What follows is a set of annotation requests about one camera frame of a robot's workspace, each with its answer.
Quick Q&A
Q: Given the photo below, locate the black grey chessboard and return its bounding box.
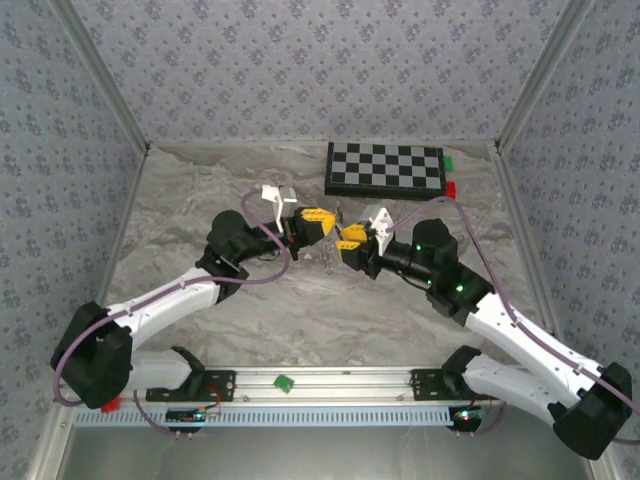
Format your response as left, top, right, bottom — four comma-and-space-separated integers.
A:
323, 141, 448, 203

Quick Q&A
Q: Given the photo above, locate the aluminium side beam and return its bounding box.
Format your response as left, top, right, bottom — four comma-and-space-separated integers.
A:
27, 144, 152, 480
491, 142, 624, 480

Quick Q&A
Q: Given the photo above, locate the small circuit board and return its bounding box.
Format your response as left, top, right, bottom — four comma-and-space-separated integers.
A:
164, 407, 209, 425
448, 406, 487, 431

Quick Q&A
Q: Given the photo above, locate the grey metal shelf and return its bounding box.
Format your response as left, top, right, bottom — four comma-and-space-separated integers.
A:
59, 424, 601, 480

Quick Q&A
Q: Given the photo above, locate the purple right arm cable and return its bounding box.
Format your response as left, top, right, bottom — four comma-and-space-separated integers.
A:
392, 195, 640, 446

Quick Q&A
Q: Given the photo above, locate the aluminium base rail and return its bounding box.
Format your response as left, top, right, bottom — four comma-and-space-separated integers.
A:
119, 366, 506, 405

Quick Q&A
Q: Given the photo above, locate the slotted grey cable duct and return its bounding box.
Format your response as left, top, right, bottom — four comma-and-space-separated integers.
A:
73, 403, 459, 428

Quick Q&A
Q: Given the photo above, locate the aluminium frame post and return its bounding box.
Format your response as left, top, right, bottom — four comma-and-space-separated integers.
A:
494, 0, 599, 154

